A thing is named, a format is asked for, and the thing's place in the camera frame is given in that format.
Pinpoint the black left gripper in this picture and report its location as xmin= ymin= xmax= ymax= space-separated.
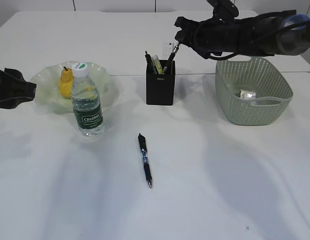
xmin=0 ymin=68 xmax=37 ymax=109

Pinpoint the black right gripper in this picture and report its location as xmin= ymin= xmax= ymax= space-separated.
xmin=174 ymin=16 xmax=245 ymax=59

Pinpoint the black pen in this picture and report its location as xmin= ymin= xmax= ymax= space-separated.
xmin=163 ymin=42 xmax=180 ymax=74
xmin=145 ymin=51 xmax=157 ymax=74
xmin=138 ymin=134 xmax=153 ymax=188

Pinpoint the clear plastic ruler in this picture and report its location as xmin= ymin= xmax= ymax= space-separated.
xmin=162 ymin=42 xmax=175 ymax=60

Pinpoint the yellow pear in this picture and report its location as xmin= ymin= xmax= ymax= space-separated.
xmin=58 ymin=66 xmax=74 ymax=99

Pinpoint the yellow green pen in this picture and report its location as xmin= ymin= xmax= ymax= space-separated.
xmin=151 ymin=55 xmax=163 ymax=75

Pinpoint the clear water bottle green label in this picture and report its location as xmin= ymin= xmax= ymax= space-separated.
xmin=71 ymin=62 xmax=103 ymax=137

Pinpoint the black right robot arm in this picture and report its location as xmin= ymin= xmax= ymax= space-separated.
xmin=174 ymin=10 xmax=310 ymax=61

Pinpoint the pale green wavy glass plate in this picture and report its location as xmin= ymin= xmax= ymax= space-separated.
xmin=31 ymin=60 xmax=117 ymax=114

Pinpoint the black square pen holder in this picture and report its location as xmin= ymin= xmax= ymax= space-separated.
xmin=146 ymin=61 xmax=176 ymax=106

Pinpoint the green plastic woven basket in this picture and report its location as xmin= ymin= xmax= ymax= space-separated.
xmin=215 ymin=57 xmax=293 ymax=126

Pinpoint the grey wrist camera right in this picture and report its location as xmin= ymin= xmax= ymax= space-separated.
xmin=207 ymin=0 xmax=239 ymax=21

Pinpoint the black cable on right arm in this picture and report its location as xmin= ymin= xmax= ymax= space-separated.
xmin=192 ymin=14 xmax=310 ymax=61

